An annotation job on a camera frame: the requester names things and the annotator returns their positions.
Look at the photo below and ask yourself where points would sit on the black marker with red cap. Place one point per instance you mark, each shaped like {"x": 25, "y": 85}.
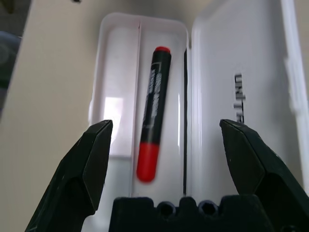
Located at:
{"x": 154, "y": 108}

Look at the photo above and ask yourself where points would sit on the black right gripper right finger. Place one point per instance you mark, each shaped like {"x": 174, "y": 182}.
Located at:
{"x": 263, "y": 174}

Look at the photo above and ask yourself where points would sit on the white plastic pencil case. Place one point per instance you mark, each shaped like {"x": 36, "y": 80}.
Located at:
{"x": 217, "y": 60}

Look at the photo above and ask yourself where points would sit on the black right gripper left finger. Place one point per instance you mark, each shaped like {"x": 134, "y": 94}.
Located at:
{"x": 77, "y": 174}

